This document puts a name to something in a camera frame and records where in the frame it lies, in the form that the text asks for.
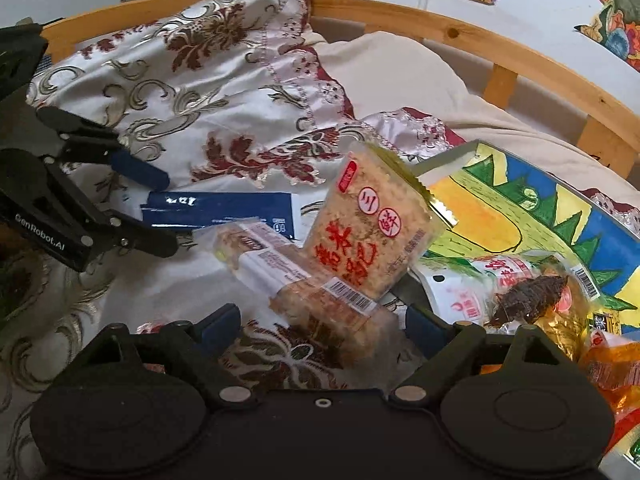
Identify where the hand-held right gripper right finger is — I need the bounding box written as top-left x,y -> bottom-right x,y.
390,305 -> 576,406

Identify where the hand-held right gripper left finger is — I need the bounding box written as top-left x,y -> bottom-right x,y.
65,304 -> 256,406

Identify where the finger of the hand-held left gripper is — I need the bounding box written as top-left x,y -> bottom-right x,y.
37,104 -> 171,192
92,212 -> 179,261

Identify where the blue white packet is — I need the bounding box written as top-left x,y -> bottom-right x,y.
140,191 -> 302,239

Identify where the clear cake packet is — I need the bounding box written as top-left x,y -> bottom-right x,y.
192,217 -> 402,367

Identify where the clear packet dark brown snack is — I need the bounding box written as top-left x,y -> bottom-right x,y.
479,254 -> 602,337

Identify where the white tray with drawing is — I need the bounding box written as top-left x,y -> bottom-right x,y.
419,140 -> 640,467

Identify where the gold foil packet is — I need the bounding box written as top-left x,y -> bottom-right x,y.
537,305 -> 597,362

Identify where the orange snack packet red label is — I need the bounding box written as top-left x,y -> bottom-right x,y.
579,330 -> 640,396

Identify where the yellow snack packet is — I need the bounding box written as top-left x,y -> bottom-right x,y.
602,385 -> 640,461

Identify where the white red print packet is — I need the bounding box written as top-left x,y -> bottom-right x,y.
417,255 -> 507,332

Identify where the tan rice cracker packet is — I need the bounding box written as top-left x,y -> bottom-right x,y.
302,141 -> 459,302

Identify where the floral satin blanket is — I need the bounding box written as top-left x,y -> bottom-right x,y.
0,0 -> 453,393

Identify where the dark object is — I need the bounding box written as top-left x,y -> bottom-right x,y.
0,22 -> 49,102

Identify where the beige pillow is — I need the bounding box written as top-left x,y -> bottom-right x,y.
310,30 -> 628,201

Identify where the colourful floral wall poster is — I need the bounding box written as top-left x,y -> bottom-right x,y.
574,0 -> 640,74

